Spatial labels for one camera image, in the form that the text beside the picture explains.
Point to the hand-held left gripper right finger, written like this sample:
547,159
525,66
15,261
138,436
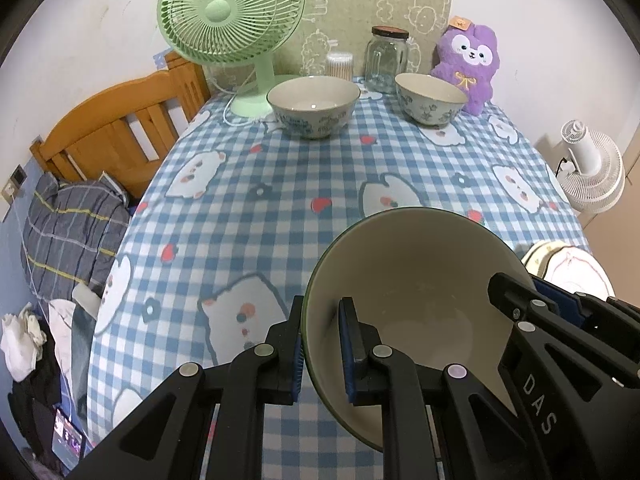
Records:
347,355

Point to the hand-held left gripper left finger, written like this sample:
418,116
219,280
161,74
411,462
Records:
297,360

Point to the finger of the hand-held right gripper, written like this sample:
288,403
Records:
555,300
615,315

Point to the white plate with red pattern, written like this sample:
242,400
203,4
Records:
575,270

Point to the yellow floral plate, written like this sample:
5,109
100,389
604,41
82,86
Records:
536,256

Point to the green rimmed ceramic bowl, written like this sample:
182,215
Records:
425,280

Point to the blue floral ceramic bowl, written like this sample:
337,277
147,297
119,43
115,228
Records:
313,105
430,97

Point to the white desk fan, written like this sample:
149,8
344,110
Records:
595,175

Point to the blue checkered tablecloth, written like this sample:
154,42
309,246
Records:
280,220

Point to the blue jeans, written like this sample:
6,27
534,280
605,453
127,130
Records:
82,360

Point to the white garment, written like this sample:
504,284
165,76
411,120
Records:
62,320

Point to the phone with lit screen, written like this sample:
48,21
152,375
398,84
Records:
67,437

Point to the purple plush rabbit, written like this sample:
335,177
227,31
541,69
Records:
465,70

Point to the grey striped bedding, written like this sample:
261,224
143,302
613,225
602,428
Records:
70,230

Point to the dark clothing pile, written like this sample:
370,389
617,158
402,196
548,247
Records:
35,400

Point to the white crumpled cloth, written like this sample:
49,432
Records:
20,345

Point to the cotton swab container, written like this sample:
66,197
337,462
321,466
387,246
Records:
340,66

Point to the glass jar with dark lid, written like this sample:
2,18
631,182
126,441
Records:
387,60

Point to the green printed board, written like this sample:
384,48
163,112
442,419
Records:
360,5

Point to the green desk fan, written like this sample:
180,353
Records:
220,10

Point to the white wall socket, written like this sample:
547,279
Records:
9,190

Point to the dark wall switch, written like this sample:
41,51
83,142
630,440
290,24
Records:
19,174

